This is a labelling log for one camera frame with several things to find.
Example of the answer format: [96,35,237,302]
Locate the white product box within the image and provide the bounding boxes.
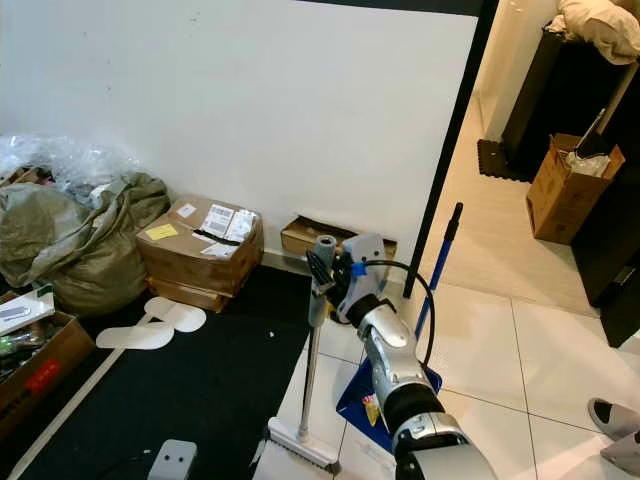
[0,288,56,333]

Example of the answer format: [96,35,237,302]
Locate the open cardboard box of clutter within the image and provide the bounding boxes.
[0,310,96,436]

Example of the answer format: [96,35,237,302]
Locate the olive woven sack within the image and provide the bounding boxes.
[0,172,171,317]

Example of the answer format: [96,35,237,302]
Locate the clear plastic bag pile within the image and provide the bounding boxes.
[0,135,136,196]

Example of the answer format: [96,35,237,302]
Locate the beige cloth bundle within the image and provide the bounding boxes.
[555,0,640,66]

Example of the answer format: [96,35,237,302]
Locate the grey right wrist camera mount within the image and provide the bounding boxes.
[335,233,388,319]

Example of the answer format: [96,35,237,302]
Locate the cardboard box with shipping labels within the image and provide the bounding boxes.
[136,194,264,296]

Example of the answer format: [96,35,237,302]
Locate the long open cardboard box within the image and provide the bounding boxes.
[281,215,398,263]

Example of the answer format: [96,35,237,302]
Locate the black floor mat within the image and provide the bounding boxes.
[15,265,311,480]

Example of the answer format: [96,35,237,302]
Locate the blue long-handled dustpan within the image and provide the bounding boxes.
[337,203,464,453]

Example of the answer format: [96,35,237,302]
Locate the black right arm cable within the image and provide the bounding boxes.
[365,260,436,366]

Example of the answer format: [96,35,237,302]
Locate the tall brown cardboard box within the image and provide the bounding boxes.
[526,133,626,245]

